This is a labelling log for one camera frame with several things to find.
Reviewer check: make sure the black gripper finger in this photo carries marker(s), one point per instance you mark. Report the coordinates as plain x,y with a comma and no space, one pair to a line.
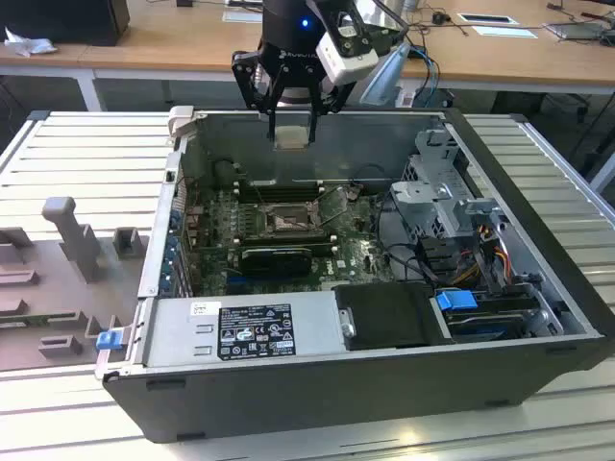
313,103
242,77

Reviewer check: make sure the silver CPU plate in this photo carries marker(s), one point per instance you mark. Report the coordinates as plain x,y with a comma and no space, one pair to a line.
291,138

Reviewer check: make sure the black RAM slot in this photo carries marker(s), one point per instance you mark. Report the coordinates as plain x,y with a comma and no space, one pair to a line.
278,197
288,241
278,187
283,234

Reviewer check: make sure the black CPU socket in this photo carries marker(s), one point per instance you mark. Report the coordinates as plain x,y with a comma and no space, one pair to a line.
283,222

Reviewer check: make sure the black plastic cover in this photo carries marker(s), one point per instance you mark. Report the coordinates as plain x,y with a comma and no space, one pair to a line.
384,314

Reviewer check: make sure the pale blue sheet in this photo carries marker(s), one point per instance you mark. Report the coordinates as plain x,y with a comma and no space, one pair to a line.
240,16
504,32

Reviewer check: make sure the wooden desk white legs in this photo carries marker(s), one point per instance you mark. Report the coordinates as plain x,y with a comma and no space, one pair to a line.
62,57
192,43

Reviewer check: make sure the light grey case latch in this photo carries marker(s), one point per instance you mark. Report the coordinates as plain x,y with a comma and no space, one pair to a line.
180,117

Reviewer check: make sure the pale blue teach pendant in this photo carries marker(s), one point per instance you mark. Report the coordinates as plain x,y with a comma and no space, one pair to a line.
389,72

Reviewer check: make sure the small white box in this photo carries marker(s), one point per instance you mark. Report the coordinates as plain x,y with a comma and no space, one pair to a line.
406,98

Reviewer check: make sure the small black device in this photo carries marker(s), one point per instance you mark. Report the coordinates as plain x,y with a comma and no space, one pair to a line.
184,3

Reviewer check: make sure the black cylindrical component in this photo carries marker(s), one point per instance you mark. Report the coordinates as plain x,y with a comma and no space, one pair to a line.
223,173

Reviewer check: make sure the round coin cell battery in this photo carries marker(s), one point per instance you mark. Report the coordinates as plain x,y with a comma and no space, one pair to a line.
354,192

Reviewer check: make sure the silver metal drive cage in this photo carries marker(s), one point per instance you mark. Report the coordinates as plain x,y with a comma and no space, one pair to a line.
423,201

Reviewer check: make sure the green motherboard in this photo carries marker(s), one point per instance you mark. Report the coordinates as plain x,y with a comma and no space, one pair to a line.
355,249

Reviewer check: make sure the blue expansion card retainer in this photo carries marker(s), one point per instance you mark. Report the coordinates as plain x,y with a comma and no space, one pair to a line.
172,246

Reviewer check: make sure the black computer box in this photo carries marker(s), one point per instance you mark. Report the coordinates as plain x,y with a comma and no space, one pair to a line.
62,21

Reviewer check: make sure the white framed desk hatch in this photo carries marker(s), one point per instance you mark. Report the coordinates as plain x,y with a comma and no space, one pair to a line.
487,18

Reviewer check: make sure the crumpled white paper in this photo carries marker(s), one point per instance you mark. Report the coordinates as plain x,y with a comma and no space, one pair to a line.
29,45

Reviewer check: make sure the small white sticker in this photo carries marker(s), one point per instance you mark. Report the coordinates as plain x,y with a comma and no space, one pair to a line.
205,308

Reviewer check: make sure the black power supply label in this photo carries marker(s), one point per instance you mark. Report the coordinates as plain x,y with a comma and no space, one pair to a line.
257,331

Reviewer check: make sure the hard disk in blue carrier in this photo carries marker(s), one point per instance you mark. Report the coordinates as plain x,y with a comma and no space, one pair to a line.
454,300

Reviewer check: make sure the grey power supply unit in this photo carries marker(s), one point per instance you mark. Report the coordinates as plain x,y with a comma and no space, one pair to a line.
168,331

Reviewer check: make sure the grey tablet device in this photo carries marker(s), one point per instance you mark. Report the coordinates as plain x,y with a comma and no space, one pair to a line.
576,31

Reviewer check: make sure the grey parts rack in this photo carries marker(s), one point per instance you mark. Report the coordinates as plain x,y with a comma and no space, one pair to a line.
48,269

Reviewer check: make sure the blue case latch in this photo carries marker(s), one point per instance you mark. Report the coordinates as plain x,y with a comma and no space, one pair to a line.
108,340

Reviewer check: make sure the black open PC case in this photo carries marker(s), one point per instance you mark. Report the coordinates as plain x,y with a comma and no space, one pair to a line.
336,398

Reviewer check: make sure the green RAM stick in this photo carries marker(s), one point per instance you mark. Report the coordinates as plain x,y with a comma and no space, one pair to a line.
38,319

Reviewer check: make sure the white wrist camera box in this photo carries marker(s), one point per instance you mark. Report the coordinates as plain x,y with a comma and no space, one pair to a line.
346,62

